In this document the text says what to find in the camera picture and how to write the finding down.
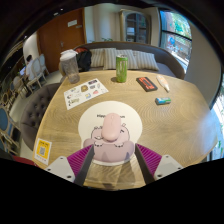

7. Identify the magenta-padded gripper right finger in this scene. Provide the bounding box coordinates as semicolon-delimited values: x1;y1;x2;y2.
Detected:
133;143;184;186

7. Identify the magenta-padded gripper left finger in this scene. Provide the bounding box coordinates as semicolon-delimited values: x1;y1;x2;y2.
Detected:
44;144;96;186

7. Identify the pink computer mouse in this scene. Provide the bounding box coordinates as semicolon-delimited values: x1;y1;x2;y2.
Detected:
100;112;124;142

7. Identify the white hippo-print mouse pad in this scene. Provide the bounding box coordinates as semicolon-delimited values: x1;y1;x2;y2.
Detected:
77;100;144;167

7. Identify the yellow square sticker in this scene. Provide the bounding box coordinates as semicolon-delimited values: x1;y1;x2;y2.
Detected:
34;137;53;166

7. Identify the grey tufted chair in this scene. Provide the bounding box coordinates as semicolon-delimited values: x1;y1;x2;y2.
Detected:
19;83;63;152

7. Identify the small green-blue packet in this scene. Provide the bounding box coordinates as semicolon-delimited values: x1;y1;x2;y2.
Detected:
154;96;172;106

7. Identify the blue-backed chair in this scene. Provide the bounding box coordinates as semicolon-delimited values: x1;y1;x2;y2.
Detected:
0;106;22;158

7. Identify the white sticker sheet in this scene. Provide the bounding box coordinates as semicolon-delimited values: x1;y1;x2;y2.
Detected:
63;78;110;111

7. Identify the white plastic tube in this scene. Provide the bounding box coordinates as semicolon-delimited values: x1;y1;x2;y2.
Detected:
155;73;171;93

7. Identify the black box with orange print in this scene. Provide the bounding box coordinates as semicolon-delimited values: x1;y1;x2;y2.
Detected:
135;76;159;93

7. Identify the clear shaker bottle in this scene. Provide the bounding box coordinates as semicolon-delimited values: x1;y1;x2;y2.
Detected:
59;49;81;85

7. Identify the white chairs group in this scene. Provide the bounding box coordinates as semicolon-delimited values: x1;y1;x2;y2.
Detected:
28;53;50;92

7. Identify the grey curved sofa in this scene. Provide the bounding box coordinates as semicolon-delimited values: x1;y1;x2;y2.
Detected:
59;40;186;80

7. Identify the person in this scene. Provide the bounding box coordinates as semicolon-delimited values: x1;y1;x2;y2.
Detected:
24;54;36;82

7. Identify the striped cushion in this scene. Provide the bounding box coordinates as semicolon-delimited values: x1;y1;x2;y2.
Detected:
116;49;139;70
89;48;106;69
134;50;160;72
103;47;118;70

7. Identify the green drink can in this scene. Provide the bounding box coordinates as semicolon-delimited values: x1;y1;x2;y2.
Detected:
115;54;129;84

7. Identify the black backpack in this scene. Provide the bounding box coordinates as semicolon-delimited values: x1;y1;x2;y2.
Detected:
74;46;93;73

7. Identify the brown wooden door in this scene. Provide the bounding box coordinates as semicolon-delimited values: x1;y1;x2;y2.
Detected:
36;8;87;74

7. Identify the dark-framed window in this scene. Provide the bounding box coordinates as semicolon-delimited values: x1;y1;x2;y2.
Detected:
159;9;194;73

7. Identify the glass-door cabinet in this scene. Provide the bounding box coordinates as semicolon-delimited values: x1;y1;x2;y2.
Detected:
119;9;152;45

